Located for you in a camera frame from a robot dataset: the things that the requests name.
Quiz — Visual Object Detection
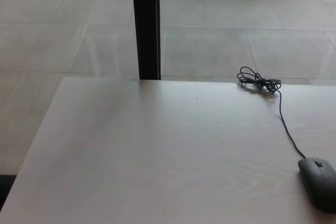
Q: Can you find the black computer mouse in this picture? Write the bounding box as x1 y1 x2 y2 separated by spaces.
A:
297 157 336 214

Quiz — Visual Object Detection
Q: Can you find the black floor base strip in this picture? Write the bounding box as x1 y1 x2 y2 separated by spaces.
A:
0 174 16 204

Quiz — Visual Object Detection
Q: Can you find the black vertical window frame post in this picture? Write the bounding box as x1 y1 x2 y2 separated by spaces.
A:
131 0 162 81

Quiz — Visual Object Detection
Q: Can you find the black mouse cable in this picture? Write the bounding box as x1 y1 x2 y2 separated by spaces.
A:
237 66 307 159

